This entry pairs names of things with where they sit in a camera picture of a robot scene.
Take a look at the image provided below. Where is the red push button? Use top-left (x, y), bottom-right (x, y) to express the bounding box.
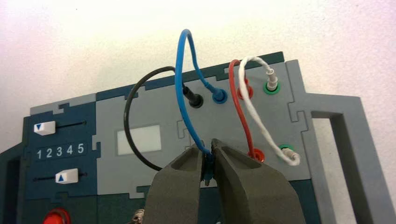
top-left (42, 208), bottom-right (72, 224)

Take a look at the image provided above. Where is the red jumper wire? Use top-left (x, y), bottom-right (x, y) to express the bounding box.
top-left (228, 59), bottom-right (266, 164)

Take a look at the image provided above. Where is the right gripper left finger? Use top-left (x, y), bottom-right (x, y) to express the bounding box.
top-left (143, 145), bottom-right (206, 224)

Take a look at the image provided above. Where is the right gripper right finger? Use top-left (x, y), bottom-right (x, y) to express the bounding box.
top-left (210, 138), bottom-right (307, 224)

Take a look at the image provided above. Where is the small white display window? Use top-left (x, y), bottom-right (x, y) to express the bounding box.
top-left (116, 124), bottom-right (162, 156)

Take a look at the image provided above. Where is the metal toggle switch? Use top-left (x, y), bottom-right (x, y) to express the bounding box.
top-left (131, 209), bottom-right (146, 224)

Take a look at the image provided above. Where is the dark teal grey control box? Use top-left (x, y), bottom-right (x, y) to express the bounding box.
top-left (0, 51), bottom-right (396, 224)

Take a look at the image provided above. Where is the white slider knob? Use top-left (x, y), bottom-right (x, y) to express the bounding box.
top-left (55, 168), bottom-right (79, 185)
top-left (33, 120), bottom-right (57, 136)

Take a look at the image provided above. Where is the black jumper wire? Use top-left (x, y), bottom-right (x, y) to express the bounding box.
top-left (123, 65), bottom-right (204, 172)

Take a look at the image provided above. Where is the blue jumper wire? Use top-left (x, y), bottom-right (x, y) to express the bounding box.
top-left (175, 28), bottom-right (228, 183)

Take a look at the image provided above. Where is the white jumper wire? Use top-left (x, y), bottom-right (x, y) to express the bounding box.
top-left (239, 56), bottom-right (301, 167)

